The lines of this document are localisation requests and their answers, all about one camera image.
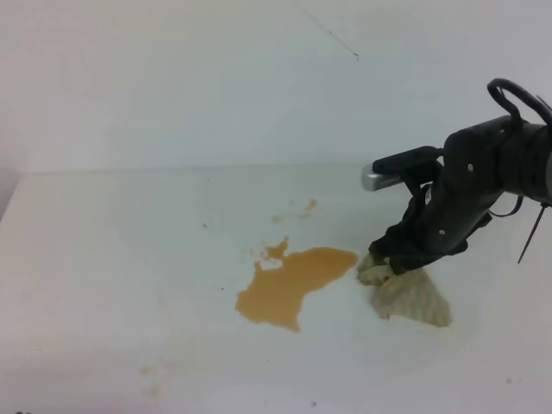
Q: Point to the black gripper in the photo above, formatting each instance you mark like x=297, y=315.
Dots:
x=444, y=213

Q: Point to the green striped rag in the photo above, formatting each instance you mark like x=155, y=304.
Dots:
x=410, y=295

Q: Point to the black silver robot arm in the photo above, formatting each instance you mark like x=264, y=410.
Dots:
x=524, y=167

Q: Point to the brown coffee stain puddle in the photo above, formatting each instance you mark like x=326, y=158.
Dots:
x=282, y=280

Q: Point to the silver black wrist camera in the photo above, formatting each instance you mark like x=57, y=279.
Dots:
x=414, y=168

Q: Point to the black cable tie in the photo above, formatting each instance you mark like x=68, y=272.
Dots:
x=532, y=232

